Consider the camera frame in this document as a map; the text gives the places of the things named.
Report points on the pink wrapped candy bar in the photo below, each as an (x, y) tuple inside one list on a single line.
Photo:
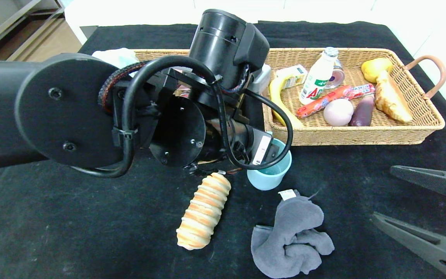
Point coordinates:
[(360, 91)]

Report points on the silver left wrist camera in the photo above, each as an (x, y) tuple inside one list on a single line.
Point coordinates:
[(261, 79)]

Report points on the purple eggplant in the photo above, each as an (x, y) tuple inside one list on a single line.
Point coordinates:
[(361, 113)]

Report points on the pink egg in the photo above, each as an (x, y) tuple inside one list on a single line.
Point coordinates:
[(338, 113)]

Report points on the light blue bath loofah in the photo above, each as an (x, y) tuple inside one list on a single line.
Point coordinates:
[(116, 57)]

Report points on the grey towel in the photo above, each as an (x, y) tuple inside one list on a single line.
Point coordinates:
[(292, 232)]

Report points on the light blue mug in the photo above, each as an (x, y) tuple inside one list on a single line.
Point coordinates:
[(269, 181)]

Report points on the yellow banana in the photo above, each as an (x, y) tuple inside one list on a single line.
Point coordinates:
[(275, 93)]

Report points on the yellow lemon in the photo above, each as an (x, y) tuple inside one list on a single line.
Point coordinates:
[(374, 68)]

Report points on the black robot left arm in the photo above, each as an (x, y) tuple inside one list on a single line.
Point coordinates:
[(52, 108)]

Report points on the striped bread roll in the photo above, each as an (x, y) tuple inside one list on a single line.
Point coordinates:
[(203, 211)]

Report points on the white drink bottle green label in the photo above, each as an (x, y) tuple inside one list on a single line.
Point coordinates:
[(316, 83)]

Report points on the small white yellow carton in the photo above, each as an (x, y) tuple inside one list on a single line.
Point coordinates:
[(290, 73)]

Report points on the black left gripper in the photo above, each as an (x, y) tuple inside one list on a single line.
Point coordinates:
[(264, 149)]

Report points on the golden croissant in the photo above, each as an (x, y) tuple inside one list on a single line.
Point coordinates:
[(391, 98)]

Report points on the orange sausage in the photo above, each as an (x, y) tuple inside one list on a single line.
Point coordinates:
[(321, 102)]

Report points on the gold drink can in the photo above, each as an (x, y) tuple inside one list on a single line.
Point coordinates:
[(338, 75)]

